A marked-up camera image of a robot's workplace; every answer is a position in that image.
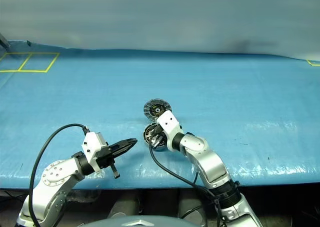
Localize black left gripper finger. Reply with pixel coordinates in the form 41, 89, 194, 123
109, 137, 138, 152
110, 140, 138, 159

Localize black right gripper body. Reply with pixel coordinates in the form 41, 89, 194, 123
152, 124, 168, 148

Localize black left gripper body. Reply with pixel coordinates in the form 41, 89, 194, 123
96, 144, 121, 180

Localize silver motor stator copper windings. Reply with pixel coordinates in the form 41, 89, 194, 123
143, 126, 168, 154

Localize round motor cover circuit board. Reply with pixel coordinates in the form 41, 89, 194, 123
143, 99, 173, 119

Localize grey rounded cylinder shape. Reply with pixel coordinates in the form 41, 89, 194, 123
177, 189, 209, 226
107, 190, 141, 219

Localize grey dome silver emblem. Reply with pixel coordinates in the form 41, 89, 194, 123
83, 214, 188, 227

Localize blue foam table cover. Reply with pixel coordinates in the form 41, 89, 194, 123
0, 39, 320, 190

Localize yellow tape double square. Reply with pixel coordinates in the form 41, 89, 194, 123
0, 52, 61, 74

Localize dark metal bar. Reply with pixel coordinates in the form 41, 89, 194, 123
0, 32, 12, 50

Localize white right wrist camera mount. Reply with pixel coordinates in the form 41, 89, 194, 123
156, 110, 185, 152

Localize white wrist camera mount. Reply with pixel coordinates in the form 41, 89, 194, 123
156, 110, 185, 152
81, 131, 109, 175

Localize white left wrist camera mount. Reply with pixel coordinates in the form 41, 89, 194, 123
81, 131, 109, 175

